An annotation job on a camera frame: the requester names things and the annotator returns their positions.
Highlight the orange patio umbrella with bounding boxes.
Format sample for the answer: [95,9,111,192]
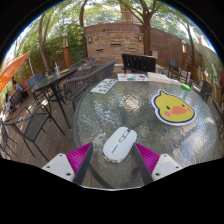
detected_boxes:
[0,52,31,94]

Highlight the clear drink cup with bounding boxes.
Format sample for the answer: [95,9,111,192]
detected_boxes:
[54,62,61,77]

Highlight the dark metal patio chair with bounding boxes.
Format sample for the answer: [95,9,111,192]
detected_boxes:
[69,56,98,75]

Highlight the person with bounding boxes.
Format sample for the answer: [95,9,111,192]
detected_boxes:
[11,79,24,94]

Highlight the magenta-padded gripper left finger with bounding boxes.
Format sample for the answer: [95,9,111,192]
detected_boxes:
[41,142,94,186]

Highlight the small green packet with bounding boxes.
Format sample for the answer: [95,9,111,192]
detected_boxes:
[179,82,192,92]

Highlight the colourful illustrated sheet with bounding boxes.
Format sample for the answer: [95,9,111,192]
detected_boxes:
[116,72,150,83]

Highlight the thick-trunk tree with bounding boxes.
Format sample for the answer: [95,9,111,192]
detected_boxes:
[118,0,164,57]

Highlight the wooden lamp post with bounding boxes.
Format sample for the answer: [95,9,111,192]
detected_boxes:
[61,32,72,70]
[181,39,188,71]

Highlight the dark mesh patio chair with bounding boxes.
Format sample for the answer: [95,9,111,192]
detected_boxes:
[3,103,66,162]

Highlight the blue-grey patio chair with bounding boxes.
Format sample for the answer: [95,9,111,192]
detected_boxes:
[27,71,45,89]

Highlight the open white book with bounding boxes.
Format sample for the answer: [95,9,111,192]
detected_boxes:
[146,71,173,84]

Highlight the black slatted chair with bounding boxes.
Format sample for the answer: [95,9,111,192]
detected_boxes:
[167,58,184,81]

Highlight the white card with black print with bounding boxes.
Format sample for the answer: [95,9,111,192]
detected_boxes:
[89,78,118,95]

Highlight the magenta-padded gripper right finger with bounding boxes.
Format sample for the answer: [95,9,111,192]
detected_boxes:
[132,142,184,186]

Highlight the black slatted bench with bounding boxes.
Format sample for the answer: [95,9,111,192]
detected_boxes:
[120,53,158,74]

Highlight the dark plastic armchair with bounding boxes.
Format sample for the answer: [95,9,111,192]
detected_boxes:
[189,79,214,104]

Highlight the round dark patio table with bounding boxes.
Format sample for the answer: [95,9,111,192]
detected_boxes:
[30,68,79,129]

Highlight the stone outdoor fireplace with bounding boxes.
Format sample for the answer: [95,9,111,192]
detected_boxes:
[84,23,148,64]

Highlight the yellow duck mouse pad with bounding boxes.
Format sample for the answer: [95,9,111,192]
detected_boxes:
[150,89,198,127]

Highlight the white computer mouse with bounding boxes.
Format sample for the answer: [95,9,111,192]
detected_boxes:
[101,126,138,164]

